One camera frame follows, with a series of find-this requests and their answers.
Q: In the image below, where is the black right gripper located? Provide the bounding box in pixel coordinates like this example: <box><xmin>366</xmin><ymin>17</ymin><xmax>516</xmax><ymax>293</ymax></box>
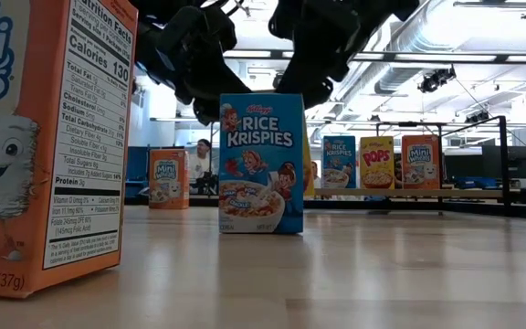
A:
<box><xmin>268</xmin><ymin>0</ymin><xmax>374</xmax><ymax>111</ymax></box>

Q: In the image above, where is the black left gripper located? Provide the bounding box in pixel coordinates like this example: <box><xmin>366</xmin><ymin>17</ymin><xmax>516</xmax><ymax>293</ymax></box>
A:
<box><xmin>153</xmin><ymin>6</ymin><xmax>253</xmax><ymax>127</ymax></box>

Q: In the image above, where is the blue Rice Krispies cereal box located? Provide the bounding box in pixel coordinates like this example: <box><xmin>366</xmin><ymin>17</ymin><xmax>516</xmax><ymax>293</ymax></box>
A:
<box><xmin>321</xmin><ymin>135</ymin><xmax>357</xmax><ymax>190</ymax></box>
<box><xmin>218</xmin><ymin>92</ymin><xmax>305</xmax><ymax>236</ymax></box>

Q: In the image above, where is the orange Mini-Wheats cereal box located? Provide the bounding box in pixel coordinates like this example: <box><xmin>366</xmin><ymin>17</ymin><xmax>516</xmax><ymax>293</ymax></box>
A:
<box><xmin>148</xmin><ymin>148</ymin><xmax>191</xmax><ymax>211</ymax></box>
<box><xmin>400</xmin><ymin>133</ymin><xmax>441</xmax><ymax>190</ymax></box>
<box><xmin>0</xmin><ymin>0</ymin><xmax>140</xmax><ymax>300</ymax></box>

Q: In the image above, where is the wooden shelf board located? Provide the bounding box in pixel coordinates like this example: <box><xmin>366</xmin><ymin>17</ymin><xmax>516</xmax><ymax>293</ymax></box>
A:
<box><xmin>306</xmin><ymin>188</ymin><xmax>506</xmax><ymax>200</ymax></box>

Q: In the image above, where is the person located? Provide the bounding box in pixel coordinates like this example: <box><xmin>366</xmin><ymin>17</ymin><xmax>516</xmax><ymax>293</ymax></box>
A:
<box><xmin>188</xmin><ymin>138</ymin><xmax>215</xmax><ymax>196</ymax></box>
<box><xmin>312</xmin><ymin>160</ymin><xmax>324</xmax><ymax>191</ymax></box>

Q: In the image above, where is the blue room partition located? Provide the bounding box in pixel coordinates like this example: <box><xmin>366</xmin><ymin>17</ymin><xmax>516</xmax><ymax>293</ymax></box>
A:
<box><xmin>125</xmin><ymin>145</ymin><xmax>151</xmax><ymax>198</ymax></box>

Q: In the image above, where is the black track spotlight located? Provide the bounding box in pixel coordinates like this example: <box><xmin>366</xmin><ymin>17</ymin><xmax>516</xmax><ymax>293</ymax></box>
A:
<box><xmin>465</xmin><ymin>110</ymin><xmax>491</xmax><ymax>124</ymax></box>
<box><xmin>417</xmin><ymin>66</ymin><xmax>458</xmax><ymax>94</ymax></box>

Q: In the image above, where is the black computer monitor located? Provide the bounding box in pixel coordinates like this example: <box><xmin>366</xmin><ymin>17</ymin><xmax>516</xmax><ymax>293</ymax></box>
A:
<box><xmin>443</xmin><ymin>153</ymin><xmax>484</xmax><ymax>182</ymax></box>
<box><xmin>481</xmin><ymin>144</ymin><xmax>526</xmax><ymax>181</ymax></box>

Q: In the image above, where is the blue background bin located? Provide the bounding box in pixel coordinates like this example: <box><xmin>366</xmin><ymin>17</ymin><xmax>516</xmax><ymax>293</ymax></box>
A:
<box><xmin>454</xmin><ymin>176</ymin><xmax>498</xmax><ymax>190</ymax></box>

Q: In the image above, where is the silver ventilation duct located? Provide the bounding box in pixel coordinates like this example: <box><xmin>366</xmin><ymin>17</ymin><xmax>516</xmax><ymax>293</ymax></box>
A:
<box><xmin>335</xmin><ymin>0</ymin><xmax>457</xmax><ymax>109</ymax></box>

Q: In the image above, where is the black metal shelf frame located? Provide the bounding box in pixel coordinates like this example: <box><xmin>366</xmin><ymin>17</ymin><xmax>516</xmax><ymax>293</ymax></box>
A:
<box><xmin>374</xmin><ymin>115</ymin><xmax>511</xmax><ymax>217</ymax></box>

